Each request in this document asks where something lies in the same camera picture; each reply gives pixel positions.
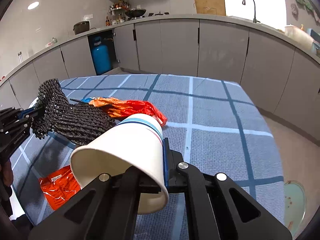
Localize white paper cup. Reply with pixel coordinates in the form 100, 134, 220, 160
70, 114, 169, 215

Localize red plastic bag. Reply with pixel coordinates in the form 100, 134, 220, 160
83, 97, 168, 127

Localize black mesh net bag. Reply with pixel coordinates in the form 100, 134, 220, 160
31, 79, 116, 146

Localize orange snack wrapper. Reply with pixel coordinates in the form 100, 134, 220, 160
39, 165, 81, 211

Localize grey kitchen counter cabinets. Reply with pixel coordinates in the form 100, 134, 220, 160
1, 14, 319, 144

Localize green enamel trash basin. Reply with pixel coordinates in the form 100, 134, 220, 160
284, 180, 306, 237

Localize person's left hand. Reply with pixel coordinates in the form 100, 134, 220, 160
1, 160, 14, 187

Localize blue checked tablecloth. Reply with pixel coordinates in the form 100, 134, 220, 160
11, 74, 285, 239

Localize blue gas cylinder under counter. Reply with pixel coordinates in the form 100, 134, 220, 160
91, 36, 112, 75

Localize black pot on counter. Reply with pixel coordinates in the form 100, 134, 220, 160
73, 21, 90, 35

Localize black wok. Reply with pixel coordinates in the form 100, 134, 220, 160
125, 8, 146, 20

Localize wooden cutting board by sink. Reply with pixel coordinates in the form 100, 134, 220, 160
194, 0, 226, 16

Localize chrome sink faucet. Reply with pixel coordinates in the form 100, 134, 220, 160
241, 0, 261, 24

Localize white plastic tub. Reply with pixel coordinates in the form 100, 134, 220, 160
285, 25, 314, 50

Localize blue dish rack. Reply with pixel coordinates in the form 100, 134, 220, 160
307, 28, 320, 57

